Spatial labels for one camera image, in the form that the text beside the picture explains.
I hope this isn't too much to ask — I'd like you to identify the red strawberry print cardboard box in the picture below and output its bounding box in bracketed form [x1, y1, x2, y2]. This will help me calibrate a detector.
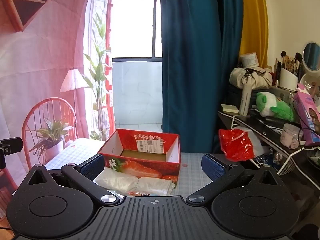
[97, 128, 181, 189]

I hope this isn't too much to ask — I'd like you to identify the pink printed wall backdrop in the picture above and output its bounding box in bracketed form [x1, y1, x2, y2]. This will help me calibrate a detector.
[0, 0, 117, 220]

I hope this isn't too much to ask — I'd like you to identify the green and white plush toy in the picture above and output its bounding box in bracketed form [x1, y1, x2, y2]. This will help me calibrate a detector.
[255, 92, 295, 122]

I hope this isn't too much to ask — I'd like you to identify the black framed window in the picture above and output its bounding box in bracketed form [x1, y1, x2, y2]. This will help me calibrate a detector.
[110, 0, 163, 61]

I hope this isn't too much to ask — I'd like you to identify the yellow curtain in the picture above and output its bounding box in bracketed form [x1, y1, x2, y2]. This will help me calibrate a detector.
[239, 0, 269, 68]

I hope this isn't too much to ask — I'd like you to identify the white wire rack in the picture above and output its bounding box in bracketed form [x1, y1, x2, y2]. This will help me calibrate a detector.
[231, 114, 320, 177]

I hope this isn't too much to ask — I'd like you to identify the white spray bottle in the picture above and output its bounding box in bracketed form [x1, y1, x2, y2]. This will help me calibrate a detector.
[239, 84, 252, 116]

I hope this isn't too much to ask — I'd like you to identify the pink carton box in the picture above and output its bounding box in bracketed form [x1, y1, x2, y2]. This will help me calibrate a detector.
[293, 90, 320, 147]

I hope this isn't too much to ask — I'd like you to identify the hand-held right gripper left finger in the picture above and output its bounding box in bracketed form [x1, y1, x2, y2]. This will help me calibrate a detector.
[21, 154, 120, 206]

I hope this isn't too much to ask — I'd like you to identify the black desk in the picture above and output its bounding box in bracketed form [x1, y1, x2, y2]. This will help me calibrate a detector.
[217, 84, 320, 178]

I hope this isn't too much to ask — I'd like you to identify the paper roll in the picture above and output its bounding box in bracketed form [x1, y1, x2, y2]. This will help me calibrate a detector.
[239, 52, 259, 68]

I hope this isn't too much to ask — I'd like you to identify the teal curtain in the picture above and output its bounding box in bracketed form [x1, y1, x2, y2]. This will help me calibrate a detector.
[159, 0, 244, 153]

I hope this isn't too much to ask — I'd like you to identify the white mesh cloth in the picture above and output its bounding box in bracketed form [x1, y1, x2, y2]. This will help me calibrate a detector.
[94, 167, 175, 196]

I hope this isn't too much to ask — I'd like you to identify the round mirror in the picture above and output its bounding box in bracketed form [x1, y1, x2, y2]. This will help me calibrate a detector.
[302, 42, 320, 71]

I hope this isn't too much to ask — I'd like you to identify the yellow sticky note pad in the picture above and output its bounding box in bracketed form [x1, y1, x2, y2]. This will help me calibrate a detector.
[220, 104, 239, 113]

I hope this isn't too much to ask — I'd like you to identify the beige cloth bag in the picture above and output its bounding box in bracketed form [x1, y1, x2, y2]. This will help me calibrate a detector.
[229, 66, 273, 90]

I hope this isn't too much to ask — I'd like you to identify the clear jar of cotton pads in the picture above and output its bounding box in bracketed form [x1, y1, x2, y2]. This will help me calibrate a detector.
[280, 123, 303, 149]

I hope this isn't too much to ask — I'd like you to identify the red plastic bag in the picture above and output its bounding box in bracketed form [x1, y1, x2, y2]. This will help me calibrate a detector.
[219, 127, 255, 162]

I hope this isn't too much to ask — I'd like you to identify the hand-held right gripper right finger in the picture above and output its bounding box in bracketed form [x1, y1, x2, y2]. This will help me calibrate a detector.
[186, 154, 285, 206]

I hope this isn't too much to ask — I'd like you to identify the white brush holder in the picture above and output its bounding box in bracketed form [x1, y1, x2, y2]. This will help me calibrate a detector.
[279, 67, 299, 92]

